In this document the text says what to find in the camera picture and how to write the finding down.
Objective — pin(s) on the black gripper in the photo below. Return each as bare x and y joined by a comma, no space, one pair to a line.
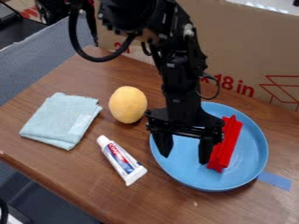
183,118

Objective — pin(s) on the white toothpaste tube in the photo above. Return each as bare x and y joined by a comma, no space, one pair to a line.
126,165

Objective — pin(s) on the blue plate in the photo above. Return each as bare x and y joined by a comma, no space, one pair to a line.
247,163

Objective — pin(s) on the light blue folded cloth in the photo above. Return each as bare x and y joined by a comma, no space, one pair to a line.
62,119

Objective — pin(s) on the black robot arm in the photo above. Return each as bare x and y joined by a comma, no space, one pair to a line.
162,25

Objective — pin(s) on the grey fabric partition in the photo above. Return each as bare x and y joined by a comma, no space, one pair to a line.
28,59

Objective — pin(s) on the brown cardboard box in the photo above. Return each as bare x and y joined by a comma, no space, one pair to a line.
250,39

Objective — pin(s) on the black device in background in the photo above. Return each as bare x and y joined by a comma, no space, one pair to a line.
54,10

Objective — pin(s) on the red star-shaped bar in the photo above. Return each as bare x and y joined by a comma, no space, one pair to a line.
223,149

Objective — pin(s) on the blue tape strip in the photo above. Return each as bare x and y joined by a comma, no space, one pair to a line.
275,180

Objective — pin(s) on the yellow round fruit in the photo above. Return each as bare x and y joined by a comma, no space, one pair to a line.
127,104

